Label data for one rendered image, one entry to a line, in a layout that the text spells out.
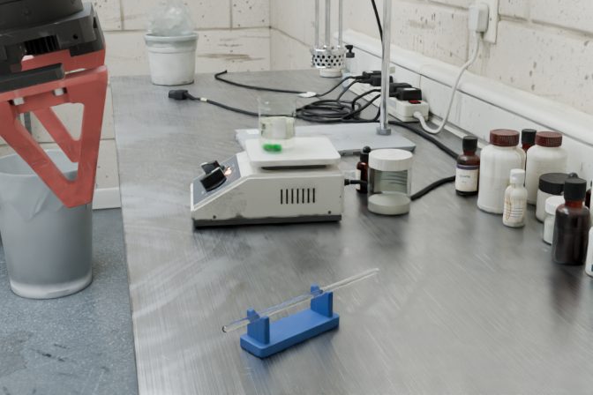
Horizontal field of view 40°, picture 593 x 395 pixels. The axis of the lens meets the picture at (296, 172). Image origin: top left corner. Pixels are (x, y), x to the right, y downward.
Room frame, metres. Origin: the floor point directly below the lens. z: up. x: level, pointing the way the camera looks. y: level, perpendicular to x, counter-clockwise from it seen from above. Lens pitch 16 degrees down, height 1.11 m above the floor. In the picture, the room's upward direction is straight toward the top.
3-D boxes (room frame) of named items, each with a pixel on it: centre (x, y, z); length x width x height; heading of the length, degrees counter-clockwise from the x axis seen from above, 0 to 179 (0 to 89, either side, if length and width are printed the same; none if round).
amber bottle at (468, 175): (1.15, -0.25, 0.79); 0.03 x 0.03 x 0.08
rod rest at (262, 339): (0.70, 0.01, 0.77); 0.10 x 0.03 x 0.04; 132
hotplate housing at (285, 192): (1.07, 0.03, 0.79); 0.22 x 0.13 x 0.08; 97
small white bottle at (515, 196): (1.01, -0.29, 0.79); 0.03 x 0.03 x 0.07
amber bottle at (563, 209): (0.89, -0.32, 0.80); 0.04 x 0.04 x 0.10
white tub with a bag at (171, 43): (2.12, 0.32, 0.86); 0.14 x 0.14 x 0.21
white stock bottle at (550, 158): (1.10, -0.35, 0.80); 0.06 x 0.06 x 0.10
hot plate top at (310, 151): (1.07, 0.01, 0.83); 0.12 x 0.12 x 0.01; 7
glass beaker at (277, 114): (1.06, 0.03, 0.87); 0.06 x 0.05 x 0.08; 36
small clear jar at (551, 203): (0.95, -0.33, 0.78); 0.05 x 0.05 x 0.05
